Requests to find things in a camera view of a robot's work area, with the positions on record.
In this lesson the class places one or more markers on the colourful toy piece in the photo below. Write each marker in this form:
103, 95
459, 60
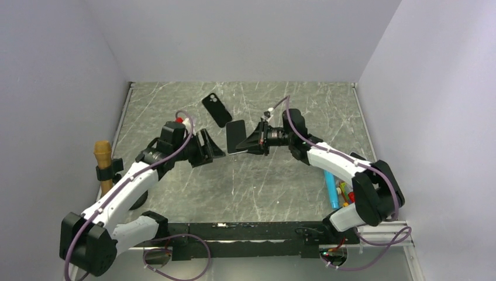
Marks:
342, 191

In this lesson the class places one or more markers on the aluminium front frame rail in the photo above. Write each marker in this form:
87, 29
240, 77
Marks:
384, 232

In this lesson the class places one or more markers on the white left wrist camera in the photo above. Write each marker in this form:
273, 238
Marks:
189, 125

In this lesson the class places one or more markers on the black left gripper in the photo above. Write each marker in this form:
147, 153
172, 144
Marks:
212, 151

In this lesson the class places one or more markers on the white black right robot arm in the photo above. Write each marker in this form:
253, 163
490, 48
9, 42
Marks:
377, 195

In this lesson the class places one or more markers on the aluminium table edge rail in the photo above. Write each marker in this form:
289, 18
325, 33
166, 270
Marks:
122, 114

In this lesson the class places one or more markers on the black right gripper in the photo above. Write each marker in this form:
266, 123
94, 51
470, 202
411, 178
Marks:
257, 142

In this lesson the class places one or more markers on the black phone case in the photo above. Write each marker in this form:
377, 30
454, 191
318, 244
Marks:
217, 109

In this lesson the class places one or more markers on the red blue toy bricks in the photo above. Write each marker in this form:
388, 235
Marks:
350, 197

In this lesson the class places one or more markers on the black smartphone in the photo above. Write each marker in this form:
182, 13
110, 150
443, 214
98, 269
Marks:
235, 134

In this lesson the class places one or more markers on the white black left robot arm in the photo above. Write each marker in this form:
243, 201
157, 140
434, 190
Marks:
92, 240

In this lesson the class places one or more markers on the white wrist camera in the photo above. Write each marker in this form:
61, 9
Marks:
189, 125
268, 114

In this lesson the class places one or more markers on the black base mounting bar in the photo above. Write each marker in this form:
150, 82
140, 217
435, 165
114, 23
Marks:
306, 239

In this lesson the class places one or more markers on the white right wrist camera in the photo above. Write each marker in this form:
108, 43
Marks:
268, 114

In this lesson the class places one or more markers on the blue toy microphone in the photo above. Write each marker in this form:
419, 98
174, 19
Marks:
332, 191

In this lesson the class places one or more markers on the lilac cased smartphone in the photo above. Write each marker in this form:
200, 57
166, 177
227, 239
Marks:
357, 156

